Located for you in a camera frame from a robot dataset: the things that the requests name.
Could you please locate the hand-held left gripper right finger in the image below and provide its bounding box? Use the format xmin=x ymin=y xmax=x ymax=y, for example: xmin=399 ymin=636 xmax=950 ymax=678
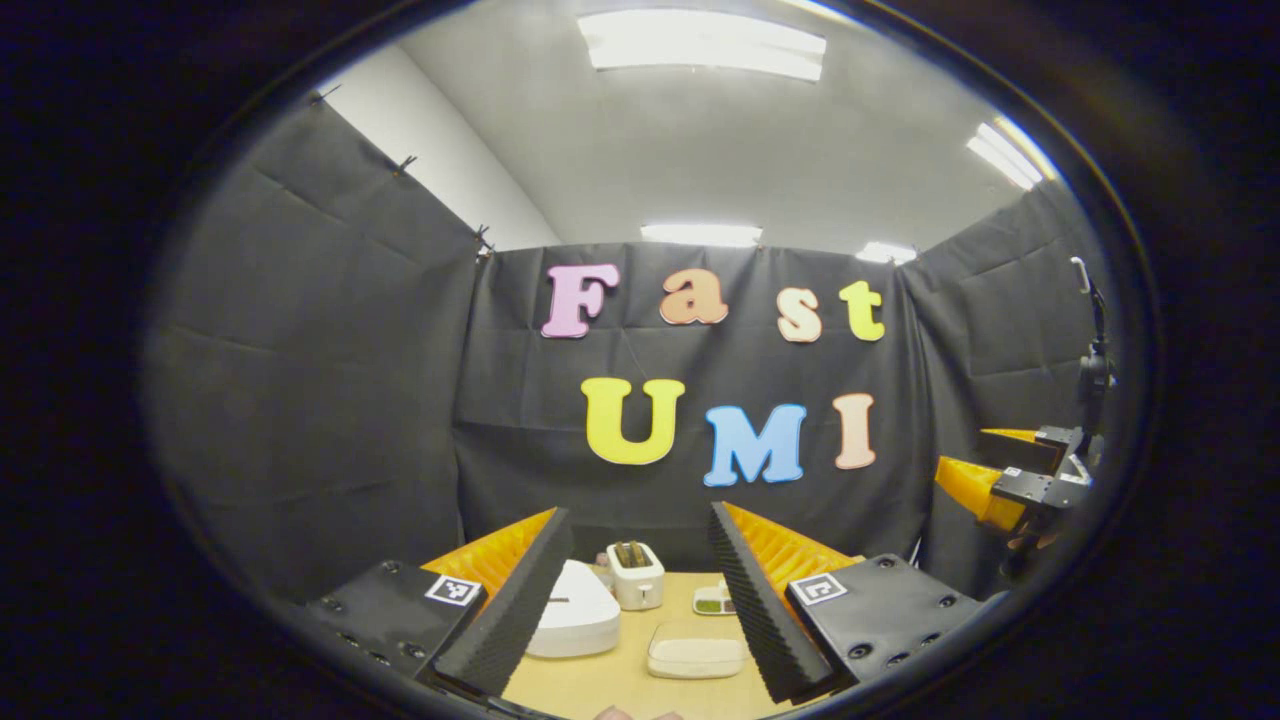
xmin=708 ymin=500 xmax=986 ymax=704

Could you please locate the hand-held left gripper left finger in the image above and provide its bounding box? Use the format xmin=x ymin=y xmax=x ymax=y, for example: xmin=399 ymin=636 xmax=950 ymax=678
xmin=305 ymin=507 xmax=576 ymax=701

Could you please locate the white rice cooker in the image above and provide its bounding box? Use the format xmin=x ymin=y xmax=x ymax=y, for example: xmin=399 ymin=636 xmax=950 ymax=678
xmin=525 ymin=558 xmax=622 ymax=659

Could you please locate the clear container of rice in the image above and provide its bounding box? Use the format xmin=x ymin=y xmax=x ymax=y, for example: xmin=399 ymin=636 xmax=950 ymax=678
xmin=646 ymin=622 xmax=749 ymax=681

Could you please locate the white toaster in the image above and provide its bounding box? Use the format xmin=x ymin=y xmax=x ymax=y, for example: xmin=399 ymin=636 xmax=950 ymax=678
xmin=606 ymin=540 xmax=666 ymax=612

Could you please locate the black backdrop cloth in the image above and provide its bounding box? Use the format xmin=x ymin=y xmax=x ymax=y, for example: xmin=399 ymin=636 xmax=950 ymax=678
xmin=150 ymin=85 xmax=1101 ymax=606

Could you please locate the large ceiling light panel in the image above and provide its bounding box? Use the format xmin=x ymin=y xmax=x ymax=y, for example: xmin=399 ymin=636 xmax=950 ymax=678
xmin=577 ymin=8 xmax=829 ymax=83

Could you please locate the black camera stand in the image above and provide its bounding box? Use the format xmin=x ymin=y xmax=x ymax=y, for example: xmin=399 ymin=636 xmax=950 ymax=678
xmin=1068 ymin=257 xmax=1117 ymax=431

